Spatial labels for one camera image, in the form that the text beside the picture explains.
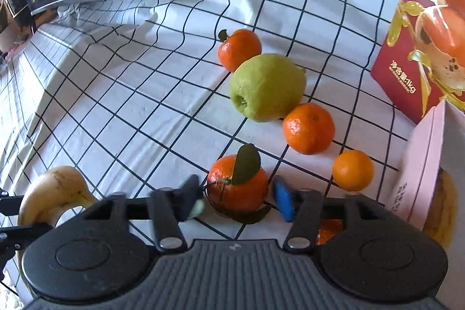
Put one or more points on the large orange mandarin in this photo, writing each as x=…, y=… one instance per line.
x=309, y=129

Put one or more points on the red egg gift box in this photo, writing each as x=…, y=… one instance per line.
x=421, y=61

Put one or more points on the green apple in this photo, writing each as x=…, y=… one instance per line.
x=267, y=87

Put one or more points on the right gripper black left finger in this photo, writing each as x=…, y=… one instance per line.
x=167, y=207

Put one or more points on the mandarin with green leaf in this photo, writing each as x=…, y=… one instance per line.
x=237, y=185

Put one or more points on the mandarin beside pink box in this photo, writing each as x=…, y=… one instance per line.
x=327, y=230

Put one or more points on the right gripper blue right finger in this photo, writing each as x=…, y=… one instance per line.
x=301, y=208

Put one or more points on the far mandarin with stem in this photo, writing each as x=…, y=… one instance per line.
x=238, y=47

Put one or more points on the spotted yellow banana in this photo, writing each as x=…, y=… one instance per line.
x=52, y=194

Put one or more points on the small round orange mandarin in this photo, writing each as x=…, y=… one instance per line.
x=353, y=170

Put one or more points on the pink cardboard box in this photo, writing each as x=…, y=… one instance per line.
x=436, y=142

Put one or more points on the white black grid tablecloth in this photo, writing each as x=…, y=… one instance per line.
x=131, y=93

